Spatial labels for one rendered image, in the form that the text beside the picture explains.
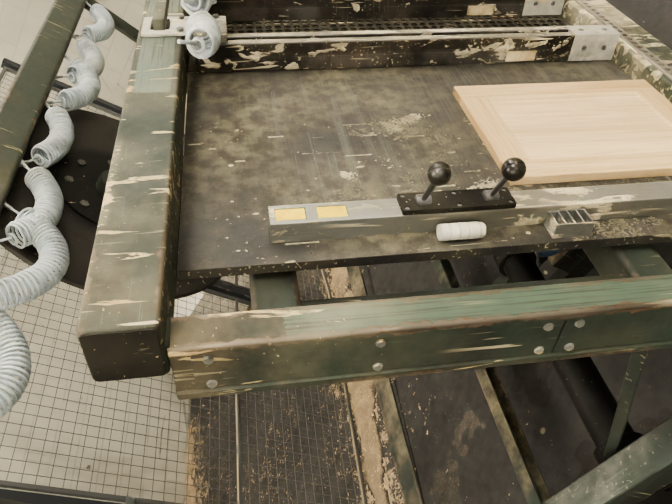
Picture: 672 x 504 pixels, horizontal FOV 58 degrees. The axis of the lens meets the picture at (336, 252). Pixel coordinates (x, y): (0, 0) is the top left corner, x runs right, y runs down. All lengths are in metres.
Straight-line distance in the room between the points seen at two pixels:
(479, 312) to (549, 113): 0.69
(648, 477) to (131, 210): 1.16
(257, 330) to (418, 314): 0.22
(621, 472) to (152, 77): 1.30
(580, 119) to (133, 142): 0.93
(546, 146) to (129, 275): 0.86
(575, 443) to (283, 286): 1.82
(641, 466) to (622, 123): 0.74
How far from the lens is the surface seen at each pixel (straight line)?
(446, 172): 0.93
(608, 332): 0.99
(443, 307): 0.86
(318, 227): 1.00
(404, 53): 1.59
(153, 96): 1.24
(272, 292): 0.98
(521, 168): 0.98
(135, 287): 0.82
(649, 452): 1.51
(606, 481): 1.56
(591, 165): 1.30
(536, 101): 1.50
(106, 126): 2.16
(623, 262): 1.18
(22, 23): 7.12
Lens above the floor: 2.07
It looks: 27 degrees down
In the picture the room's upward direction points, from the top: 69 degrees counter-clockwise
